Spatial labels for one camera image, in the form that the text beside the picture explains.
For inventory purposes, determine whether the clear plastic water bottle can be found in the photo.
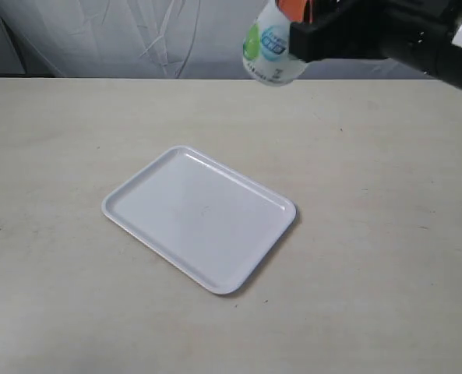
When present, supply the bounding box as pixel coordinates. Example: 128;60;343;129
242;1;308;86

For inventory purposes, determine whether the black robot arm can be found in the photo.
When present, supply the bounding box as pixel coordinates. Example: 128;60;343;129
275;0;462;90

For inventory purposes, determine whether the white rectangular plastic tray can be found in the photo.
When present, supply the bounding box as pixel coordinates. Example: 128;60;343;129
101;146;297;295

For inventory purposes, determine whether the white wrinkled backdrop curtain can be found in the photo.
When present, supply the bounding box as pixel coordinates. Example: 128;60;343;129
0;1;412;79

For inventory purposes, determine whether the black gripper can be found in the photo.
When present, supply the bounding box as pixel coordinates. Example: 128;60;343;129
276;0;394;62

